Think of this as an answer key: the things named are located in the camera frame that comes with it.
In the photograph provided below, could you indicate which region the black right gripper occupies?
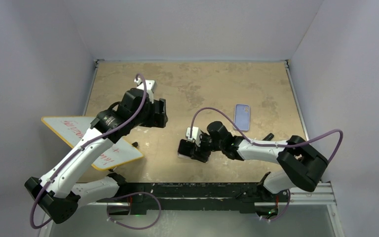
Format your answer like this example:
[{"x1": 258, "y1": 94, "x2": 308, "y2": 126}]
[{"x1": 191, "y1": 132, "x2": 224, "y2": 162}]

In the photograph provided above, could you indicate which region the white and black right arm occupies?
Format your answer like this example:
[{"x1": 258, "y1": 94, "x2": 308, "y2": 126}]
[{"x1": 177, "y1": 121, "x2": 329, "y2": 201}]

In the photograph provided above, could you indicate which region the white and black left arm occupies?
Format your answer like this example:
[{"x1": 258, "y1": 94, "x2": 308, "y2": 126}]
[{"x1": 25, "y1": 88, "x2": 168, "y2": 229}]

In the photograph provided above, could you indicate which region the lavender phone case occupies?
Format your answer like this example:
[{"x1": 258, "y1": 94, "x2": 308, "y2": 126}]
[{"x1": 233, "y1": 104, "x2": 250, "y2": 131}]

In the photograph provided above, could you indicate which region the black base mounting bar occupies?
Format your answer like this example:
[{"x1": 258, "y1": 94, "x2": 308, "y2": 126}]
[{"x1": 101, "y1": 182, "x2": 288, "y2": 216}]

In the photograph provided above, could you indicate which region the white board with yellow edge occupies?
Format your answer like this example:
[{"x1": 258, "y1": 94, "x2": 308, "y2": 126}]
[{"x1": 41, "y1": 116, "x2": 144, "y2": 171}]

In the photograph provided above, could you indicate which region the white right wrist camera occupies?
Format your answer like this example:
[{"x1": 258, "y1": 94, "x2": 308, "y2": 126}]
[{"x1": 186, "y1": 126, "x2": 202, "y2": 146}]

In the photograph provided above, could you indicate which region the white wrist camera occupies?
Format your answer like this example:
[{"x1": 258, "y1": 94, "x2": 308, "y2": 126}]
[
  {"x1": 186, "y1": 126, "x2": 202, "y2": 146},
  {"x1": 134, "y1": 78, "x2": 157, "y2": 103}
]

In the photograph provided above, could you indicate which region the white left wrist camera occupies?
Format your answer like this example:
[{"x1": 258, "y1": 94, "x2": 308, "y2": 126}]
[{"x1": 134, "y1": 78, "x2": 157, "y2": 103}]

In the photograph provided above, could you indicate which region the aluminium frame rail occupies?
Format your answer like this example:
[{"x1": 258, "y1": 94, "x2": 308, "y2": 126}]
[{"x1": 78, "y1": 184, "x2": 335, "y2": 207}]

